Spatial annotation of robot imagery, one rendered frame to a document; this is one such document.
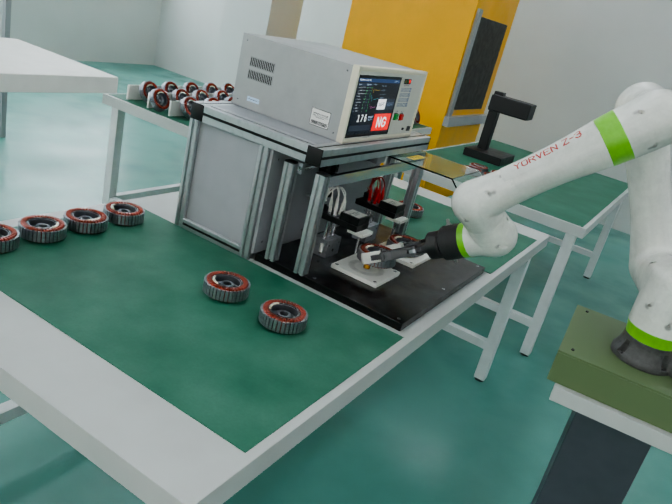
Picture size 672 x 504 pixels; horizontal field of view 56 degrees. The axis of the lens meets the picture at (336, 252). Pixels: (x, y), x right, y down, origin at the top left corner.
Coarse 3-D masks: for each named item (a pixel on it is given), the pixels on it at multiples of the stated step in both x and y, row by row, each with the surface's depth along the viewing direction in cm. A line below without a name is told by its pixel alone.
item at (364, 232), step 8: (328, 216) 182; (344, 216) 180; (352, 216) 178; (360, 216) 180; (368, 216) 182; (328, 224) 184; (344, 224) 180; (352, 224) 179; (360, 224) 179; (368, 224) 184; (328, 232) 187; (352, 232) 180; (360, 232) 180; (368, 232) 181
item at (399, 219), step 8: (360, 200) 204; (384, 200) 201; (392, 200) 203; (368, 208) 203; (376, 208) 201; (384, 208) 200; (392, 208) 198; (400, 208) 200; (392, 216) 199; (400, 216) 202
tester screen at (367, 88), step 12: (360, 84) 166; (372, 84) 172; (384, 84) 177; (396, 84) 184; (360, 96) 169; (372, 96) 174; (384, 96) 180; (360, 108) 171; (372, 108) 177; (372, 120) 180; (348, 132) 171; (360, 132) 176; (372, 132) 183
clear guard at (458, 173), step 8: (416, 152) 209; (424, 152) 213; (400, 160) 193; (408, 160) 195; (416, 160) 197; (424, 160) 200; (432, 160) 203; (440, 160) 206; (448, 160) 210; (424, 168) 190; (432, 168) 192; (440, 168) 195; (448, 168) 198; (456, 168) 200; (464, 168) 203; (472, 168) 206; (448, 176) 187; (456, 176) 190; (464, 176) 194; (472, 176) 199; (456, 184) 186
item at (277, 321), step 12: (276, 300) 150; (288, 300) 151; (264, 312) 144; (276, 312) 149; (288, 312) 148; (300, 312) 148; (264, 324) 144; (276, 324) 142; (288, 324) 142; (300, 324) 144
